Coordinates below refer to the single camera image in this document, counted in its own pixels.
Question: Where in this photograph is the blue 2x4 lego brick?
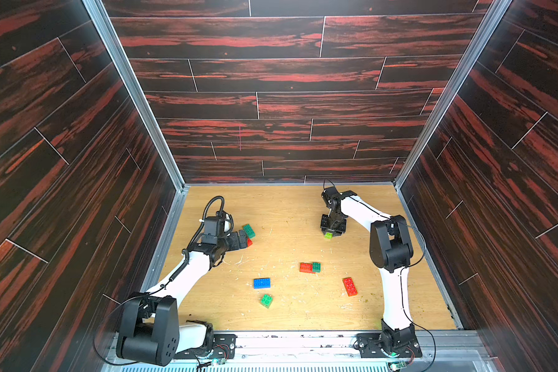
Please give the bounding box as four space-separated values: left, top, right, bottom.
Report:
253 277 271 289

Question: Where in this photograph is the red 2x4 lego brick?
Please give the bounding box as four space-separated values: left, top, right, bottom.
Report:
343 277 358 297

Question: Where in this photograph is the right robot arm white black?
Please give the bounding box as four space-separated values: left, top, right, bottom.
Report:
320 186 417 356

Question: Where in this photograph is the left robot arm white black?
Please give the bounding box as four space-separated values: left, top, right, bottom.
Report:
116 230 252 366

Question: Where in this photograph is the dark green 2x4 lego brick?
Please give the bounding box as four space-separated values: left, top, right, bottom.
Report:
243 224 256 240

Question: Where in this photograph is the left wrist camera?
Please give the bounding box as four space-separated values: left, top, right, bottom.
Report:
201 215 233 245

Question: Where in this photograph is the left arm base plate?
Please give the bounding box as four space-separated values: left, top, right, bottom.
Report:
175 333 237 360

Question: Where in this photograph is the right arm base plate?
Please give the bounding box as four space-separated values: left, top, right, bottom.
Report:
353 332 423 359

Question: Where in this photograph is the aluminium front rail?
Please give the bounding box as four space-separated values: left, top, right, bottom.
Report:
101 331 498 372

